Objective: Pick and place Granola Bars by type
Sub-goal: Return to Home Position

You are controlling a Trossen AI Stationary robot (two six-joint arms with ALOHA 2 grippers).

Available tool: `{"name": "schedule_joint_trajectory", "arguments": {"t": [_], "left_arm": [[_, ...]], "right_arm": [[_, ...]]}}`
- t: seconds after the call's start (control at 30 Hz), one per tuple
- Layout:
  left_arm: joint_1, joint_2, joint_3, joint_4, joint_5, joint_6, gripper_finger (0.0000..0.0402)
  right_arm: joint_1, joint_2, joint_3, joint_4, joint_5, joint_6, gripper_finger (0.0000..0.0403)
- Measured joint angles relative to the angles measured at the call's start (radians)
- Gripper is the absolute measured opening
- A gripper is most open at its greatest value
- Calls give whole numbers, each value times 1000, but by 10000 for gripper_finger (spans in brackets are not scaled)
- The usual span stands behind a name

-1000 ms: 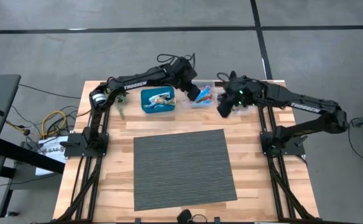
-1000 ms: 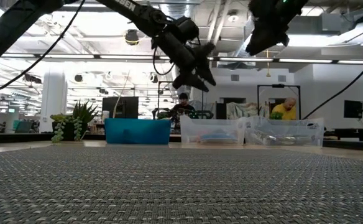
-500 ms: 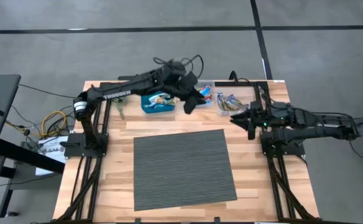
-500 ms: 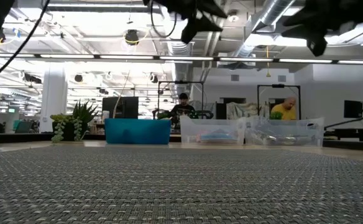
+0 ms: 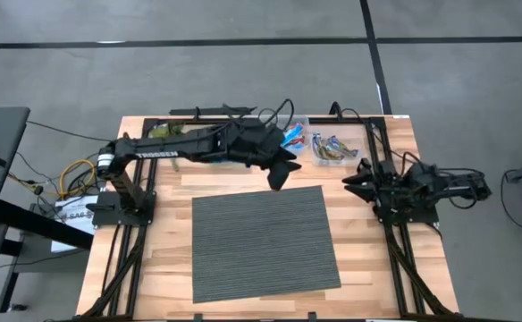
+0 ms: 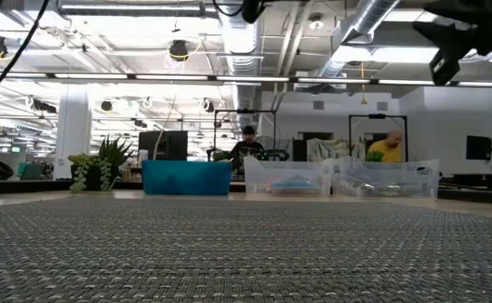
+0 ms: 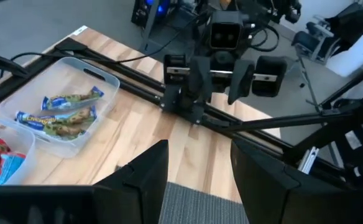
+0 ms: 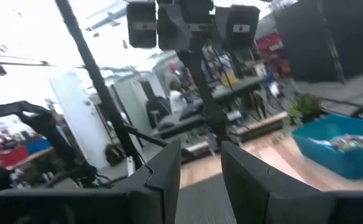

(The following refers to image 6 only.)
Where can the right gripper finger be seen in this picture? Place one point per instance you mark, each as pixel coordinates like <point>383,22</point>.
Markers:
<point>448,46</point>

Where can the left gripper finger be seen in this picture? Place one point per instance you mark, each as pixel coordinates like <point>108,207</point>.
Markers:
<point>254,10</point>

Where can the purple gold granola bar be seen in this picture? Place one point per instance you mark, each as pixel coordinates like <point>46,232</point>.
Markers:
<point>389,190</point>

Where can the light blue granola bar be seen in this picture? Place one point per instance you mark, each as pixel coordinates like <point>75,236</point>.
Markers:
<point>296,184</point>

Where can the black monitor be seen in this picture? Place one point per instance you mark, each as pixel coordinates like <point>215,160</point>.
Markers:
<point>478,147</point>

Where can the long linear ceiling light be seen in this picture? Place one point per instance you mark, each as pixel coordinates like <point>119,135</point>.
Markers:
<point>170,77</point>

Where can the person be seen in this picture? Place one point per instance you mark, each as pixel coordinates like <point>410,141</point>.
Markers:
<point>248,149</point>
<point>387,153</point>

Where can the small green background plant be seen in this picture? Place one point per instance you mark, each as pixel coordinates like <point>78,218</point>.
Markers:
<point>220,156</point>
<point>374,156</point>

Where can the clear plastic bin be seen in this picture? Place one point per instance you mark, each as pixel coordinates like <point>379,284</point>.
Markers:
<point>254,168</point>
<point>418,181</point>

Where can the grey covered equipment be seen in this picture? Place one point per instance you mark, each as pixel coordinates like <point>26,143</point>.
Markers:
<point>334,149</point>

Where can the black cabinet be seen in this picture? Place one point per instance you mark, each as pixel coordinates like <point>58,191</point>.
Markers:
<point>164,145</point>

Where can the blue plastic bin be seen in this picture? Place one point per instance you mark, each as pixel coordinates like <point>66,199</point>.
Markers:
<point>187,179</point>

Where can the potted succulent plant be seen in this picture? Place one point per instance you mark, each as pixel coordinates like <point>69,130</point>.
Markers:
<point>103,168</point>

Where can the white round column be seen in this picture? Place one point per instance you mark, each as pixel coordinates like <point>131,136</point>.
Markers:
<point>72,134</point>

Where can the grey woven mat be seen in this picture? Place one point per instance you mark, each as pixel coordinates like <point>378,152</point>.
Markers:
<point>246,252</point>

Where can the silver ventilation duct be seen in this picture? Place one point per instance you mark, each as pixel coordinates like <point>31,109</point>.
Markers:
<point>368,17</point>
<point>239,42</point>

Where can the black station frame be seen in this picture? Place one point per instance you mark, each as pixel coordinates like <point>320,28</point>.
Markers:
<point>376,116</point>
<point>246,111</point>

